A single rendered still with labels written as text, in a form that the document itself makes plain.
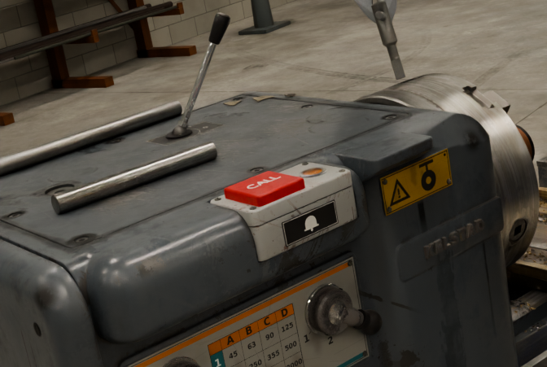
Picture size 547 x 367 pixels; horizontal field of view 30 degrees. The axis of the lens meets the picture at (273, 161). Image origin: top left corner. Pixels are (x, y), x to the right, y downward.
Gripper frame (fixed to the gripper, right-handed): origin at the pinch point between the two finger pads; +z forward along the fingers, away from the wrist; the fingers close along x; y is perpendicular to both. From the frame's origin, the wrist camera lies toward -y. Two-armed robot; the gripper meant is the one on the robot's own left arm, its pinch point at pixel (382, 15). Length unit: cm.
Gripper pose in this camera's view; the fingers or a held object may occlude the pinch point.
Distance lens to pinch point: 154.1
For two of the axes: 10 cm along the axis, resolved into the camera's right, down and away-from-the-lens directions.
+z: 3.0, 9.5, 1.0
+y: 1.5, -1.5, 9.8
